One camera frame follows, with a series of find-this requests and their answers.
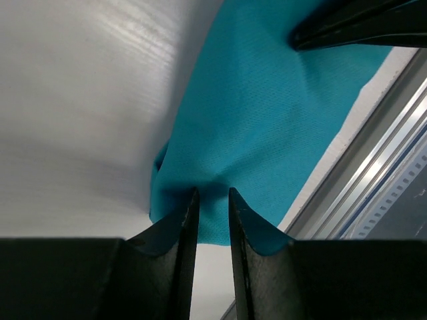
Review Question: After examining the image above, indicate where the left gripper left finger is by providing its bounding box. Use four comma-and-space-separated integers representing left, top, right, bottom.
1, 190, 199, 319

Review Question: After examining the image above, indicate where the white slotted cable duct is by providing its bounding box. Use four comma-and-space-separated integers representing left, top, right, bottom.
350, 149, 426, 239

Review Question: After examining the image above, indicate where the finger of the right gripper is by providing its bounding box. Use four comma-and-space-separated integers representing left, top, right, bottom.
290, 1, 426, 42
293, 21, 426, 51

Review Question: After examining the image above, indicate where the aluminium mounting rail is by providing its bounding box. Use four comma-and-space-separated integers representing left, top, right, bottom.
225, 49, 426, 319

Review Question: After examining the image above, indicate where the teal t-shirt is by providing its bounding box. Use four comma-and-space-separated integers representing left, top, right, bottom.
149, 1, 390, 245

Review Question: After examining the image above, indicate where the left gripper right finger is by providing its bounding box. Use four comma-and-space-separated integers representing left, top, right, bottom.
228, 189, 426, 319

